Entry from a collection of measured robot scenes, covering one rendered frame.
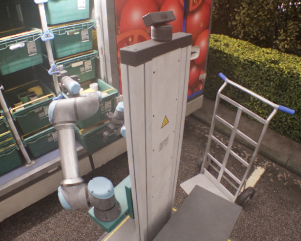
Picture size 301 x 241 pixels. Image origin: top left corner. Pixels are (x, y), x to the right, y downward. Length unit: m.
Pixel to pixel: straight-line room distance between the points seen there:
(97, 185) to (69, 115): 0.35
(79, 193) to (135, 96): 0.57
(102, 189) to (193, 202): 0.60
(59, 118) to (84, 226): 1.45
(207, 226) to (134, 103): 0.86
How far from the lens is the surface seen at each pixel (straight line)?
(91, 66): 1.92
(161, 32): 0.68
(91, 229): 2.22
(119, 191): 1.24
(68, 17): 1.78
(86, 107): 1.01
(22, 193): 2.07
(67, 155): 1.01
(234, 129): 1.93
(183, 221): 1.25
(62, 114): 1.01
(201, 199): 1.35
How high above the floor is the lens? 1.93
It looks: 35 degrees down
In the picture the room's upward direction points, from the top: straight up
